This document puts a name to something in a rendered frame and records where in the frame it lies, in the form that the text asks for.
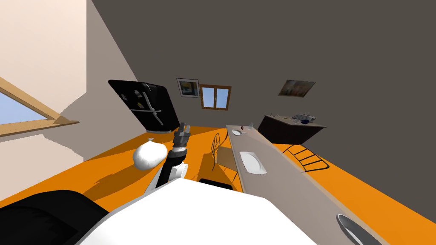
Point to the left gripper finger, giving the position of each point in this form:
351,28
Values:
182,128
187,129

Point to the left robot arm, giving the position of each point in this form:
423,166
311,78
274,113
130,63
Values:
172,166

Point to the black fridge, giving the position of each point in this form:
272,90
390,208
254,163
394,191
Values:
150,107

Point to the brown framed window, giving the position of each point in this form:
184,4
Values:
215,97

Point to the white rounded bag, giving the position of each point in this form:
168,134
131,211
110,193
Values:
150,156

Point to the white plate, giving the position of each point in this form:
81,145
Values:
252,162

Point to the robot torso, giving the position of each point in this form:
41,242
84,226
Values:
190,217

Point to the dark sideboard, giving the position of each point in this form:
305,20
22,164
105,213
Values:
287,131

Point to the long grey table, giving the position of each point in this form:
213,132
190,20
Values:
289,194

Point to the light wood framed window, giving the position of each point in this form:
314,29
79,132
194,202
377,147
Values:
20,110

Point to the grey bowl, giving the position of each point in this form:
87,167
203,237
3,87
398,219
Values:
354,231

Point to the grey framed wall picture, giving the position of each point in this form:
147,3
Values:
188,87

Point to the unframed brown wall picture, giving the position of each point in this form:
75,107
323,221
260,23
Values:
297,88

